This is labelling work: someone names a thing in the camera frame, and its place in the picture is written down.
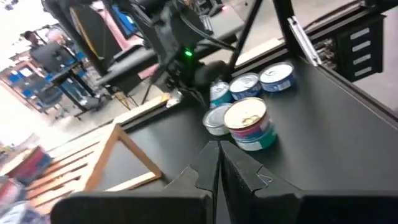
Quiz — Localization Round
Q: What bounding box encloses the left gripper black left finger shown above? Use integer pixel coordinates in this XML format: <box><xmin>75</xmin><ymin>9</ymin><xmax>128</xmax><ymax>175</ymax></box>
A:
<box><xmin>49</xmin><ymin>141</ymin><xmax>221</xmax><ymax>224</ymax></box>

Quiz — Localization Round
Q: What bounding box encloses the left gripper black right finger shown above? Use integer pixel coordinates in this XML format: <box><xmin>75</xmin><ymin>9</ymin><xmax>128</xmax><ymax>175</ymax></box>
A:
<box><xmin>220</xmin><ymin>139</ymin><xmax>398</xmax><ymax>224</ymax></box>

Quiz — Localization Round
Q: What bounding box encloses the silver lid can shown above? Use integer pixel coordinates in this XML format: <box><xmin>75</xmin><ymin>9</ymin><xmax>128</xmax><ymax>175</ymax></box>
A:
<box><xmin>229</xmin><ymin>72</ymin><xmax>262</xmax><ymax>101</ymax></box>

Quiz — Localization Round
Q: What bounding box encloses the wooden slatted shelf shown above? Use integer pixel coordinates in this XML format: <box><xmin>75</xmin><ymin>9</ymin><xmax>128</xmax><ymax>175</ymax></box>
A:
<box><xmin>0</xmin><ymin>123</ymin><xmax>163</xmax><ymax>215</ymax></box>

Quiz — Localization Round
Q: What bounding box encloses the pink patterned cloth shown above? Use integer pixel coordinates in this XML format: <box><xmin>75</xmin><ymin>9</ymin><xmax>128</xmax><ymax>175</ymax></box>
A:
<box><xmin>93</xmin><ymin>0</ymin><xmax>162</xmax><ymax>80</ymax></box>

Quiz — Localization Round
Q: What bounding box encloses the black keyboard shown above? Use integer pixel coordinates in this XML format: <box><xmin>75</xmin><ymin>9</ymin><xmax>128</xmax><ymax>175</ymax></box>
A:
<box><xmin>198</xmin><ymin>12</ymin><xmax>216</xmax><ymax>34</ymax></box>

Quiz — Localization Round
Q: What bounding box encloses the grey desk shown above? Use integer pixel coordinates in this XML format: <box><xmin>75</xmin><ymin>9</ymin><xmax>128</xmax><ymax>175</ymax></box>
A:
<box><xmin>96</xmin><ymin>6</ymin><xmax>246</xmax><ymax>88</ymax></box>

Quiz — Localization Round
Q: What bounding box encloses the monitor with blue screen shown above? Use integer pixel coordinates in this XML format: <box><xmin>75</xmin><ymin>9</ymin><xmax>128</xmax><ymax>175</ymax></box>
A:
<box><xmin>111</xmin><ymin>6</ymin><xmax>138</xmax><ymax>35</ymax></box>

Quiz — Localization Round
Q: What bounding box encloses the black panel yellow edge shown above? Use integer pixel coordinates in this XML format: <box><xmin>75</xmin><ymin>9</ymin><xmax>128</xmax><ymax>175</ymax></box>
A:
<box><xmin>70</xmin><ymin>4</ymin><xmax>123</xmax><ymax>75</ymax></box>

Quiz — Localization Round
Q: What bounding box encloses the silver aluminium extrusion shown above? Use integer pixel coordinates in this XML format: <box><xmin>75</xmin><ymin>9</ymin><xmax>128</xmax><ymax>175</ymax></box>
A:
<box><xmin>286</xmin><ymin>15</ymin><xmax>323</xmax><ymax>67</ymax></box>

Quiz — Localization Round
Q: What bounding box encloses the person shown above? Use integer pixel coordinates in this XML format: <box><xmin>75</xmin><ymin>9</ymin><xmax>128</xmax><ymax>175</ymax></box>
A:
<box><xmin>22</xmin><ymin>30</ymin><xmax>75</xmax><ymax>74</ymax></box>
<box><xmin>46</xmin><ymin>28</ymin><xmax>71</xmax><ymax>46</ymax></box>

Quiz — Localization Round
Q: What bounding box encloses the black office chair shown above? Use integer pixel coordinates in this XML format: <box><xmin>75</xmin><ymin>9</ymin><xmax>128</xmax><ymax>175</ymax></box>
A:
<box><xmin>30</xmin><ymin>82</ymin><xmax>68</xmax><ymax>121</ymax></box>

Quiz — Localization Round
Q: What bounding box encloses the black drawer unit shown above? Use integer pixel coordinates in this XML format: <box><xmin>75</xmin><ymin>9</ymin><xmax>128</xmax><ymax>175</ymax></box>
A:
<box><xmin>335</xmin><ymin>14</ymin><xmax>386</xmax><ymax>83</ymax></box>

